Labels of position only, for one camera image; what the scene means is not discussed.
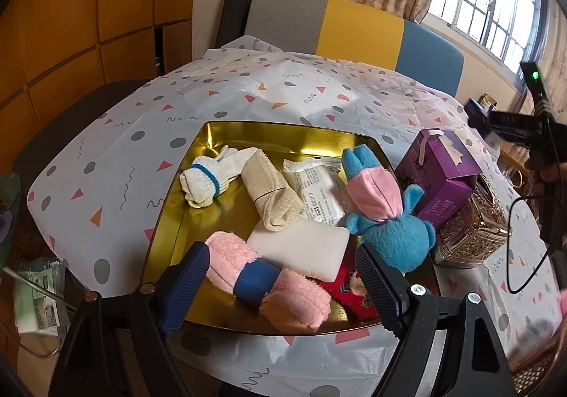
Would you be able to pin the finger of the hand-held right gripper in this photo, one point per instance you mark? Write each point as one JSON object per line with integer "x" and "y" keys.
{"x": 478, "y": 113}

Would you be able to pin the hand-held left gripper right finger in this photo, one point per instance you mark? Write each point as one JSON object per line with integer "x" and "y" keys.
{"x": 376, "y": 286}

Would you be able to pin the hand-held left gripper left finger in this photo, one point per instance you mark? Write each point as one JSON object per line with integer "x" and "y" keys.
{"x": 186, "y": 286}

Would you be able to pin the red fuzzy sock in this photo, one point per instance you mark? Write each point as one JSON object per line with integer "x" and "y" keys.
{"x": 345, "y": 295}

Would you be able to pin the blue plush toy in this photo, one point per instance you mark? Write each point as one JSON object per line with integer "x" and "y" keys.
{"x": 390, "y": 242}

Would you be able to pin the pink fuzzy sock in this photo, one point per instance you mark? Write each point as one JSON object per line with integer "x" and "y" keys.
{"x": 292, "y": 299}

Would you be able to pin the white sock with blue stripe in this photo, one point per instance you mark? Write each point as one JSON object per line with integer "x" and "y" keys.
{"x": 203, "y": 184}

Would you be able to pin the white printed packet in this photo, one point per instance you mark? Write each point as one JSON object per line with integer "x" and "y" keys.
{"x": 316, "y": 193}

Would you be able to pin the cream cloth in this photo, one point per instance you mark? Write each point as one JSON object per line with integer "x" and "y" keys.
{"x": 270, "y": 193}

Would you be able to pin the gold metal tray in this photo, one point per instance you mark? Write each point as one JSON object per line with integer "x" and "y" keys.
{"x": 248, "y": 138}

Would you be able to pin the person's right hand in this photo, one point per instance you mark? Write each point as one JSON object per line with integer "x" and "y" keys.
{"x": 547, "y": 175}

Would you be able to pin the wooden table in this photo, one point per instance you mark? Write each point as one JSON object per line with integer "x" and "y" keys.
{"x": 514, "y": 162}

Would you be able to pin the purple tissue box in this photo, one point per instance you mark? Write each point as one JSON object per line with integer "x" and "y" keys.
{"x": 443, "y": 166}

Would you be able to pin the beige patterned curtain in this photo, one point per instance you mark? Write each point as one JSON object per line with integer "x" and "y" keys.
{"x": 553, "y": 60}

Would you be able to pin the clear bag of papers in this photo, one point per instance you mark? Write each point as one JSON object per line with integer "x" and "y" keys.
{"x": 40, "y": 295}

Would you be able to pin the patterned plastic tablecloth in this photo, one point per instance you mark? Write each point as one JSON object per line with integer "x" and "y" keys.
{"x": 133, "y": 135}

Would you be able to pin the pink ruffled bedding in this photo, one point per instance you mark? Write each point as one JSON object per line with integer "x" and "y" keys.
{"x": 562, "y": 300}

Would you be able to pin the rattan chair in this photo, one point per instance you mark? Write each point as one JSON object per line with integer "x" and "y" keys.
{"x": 540, "y": 361}

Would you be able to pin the wooden wardrobe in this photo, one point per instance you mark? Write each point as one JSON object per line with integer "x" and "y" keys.
{"x": 88, "y": 2}

